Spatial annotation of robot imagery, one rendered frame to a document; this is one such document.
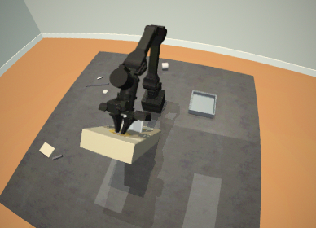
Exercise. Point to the small white cylinder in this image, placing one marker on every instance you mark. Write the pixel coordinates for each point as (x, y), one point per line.
(165, 66)

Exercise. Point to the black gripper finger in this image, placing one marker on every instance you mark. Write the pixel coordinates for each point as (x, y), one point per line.
(117, 120)
(127, 123)

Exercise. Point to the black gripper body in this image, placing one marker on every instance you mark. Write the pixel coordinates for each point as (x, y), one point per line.
(138, 115)

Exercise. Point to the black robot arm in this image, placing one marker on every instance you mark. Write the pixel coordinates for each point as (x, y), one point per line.
(126, 76)

